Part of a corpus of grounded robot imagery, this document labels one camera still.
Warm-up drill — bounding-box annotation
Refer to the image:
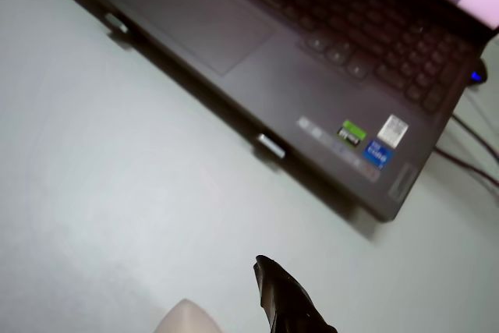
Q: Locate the dark grey laptop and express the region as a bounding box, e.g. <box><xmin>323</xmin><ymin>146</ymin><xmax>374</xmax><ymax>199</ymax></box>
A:
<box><xmin>62</xmin><ymin>0</ymin><xmax>499</xmax><ymax>223</ymax></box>

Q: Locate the pink cosmetic bottle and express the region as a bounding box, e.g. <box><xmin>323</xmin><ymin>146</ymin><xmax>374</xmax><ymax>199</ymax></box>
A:
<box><xmin>155</xmin><ymin>298</ymin><xmax>223</xmax><ymax>333</ymax></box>

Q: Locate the thin black cable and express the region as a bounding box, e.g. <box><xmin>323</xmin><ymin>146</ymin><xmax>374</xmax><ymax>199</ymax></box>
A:
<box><xmin>433</xmin><ymin>147</ymin><xmax>499</xmax><ymax>190</ymax></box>
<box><xmin>450</xmin><ymin>113</ymin><xmax>499</xmax><ymax>166</ymax></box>

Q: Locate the black device blue light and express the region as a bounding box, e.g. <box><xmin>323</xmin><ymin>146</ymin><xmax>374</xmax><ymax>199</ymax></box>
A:
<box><xmin>465</xmin><ymin>58</ymin><xmax>490</xmax><ymax>87</ymax></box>

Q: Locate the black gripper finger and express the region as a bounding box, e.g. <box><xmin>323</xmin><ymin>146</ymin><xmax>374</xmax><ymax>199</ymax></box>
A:
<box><xmin>253</xmin><ymin>254</ymin><xmax>338</xmax><ymax>333</ymax></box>

